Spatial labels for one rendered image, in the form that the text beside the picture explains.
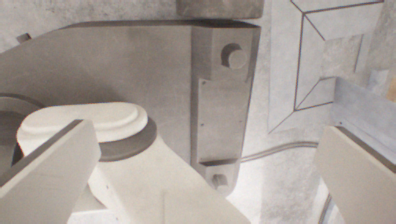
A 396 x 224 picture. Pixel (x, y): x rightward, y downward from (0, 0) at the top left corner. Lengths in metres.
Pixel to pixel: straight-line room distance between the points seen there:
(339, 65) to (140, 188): 0.79
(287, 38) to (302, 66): 0.12
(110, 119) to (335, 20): 0.71
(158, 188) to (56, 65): 0.33
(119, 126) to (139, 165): 0.07
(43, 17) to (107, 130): 0.40
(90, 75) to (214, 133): 0.31
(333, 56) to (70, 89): 0.81
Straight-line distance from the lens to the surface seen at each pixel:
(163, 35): 0.45
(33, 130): 0.40
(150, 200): 0.29
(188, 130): 0.54
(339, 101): 0.91
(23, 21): 0.70
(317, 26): 0.78
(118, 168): 0.34
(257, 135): 0.85
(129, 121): 0.36
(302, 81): 0.80
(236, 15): 0.44
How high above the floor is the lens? 0.61
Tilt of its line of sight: 59 degrees down
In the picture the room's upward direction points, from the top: 159 degrees clockwise
